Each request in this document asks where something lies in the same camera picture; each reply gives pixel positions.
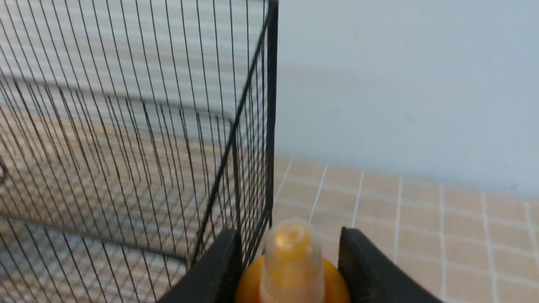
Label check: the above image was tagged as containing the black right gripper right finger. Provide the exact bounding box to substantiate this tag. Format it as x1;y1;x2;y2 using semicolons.
338;227;441;303

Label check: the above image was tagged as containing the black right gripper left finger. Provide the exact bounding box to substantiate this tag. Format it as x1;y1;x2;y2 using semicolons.
158;229;243;303

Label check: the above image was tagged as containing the red sauce bottle yellow cap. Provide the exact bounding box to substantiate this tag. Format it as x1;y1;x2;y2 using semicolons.
234;218;352;303

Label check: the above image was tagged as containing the black wire mesh rack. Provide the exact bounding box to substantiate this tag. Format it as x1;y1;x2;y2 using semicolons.
1;0;279;303

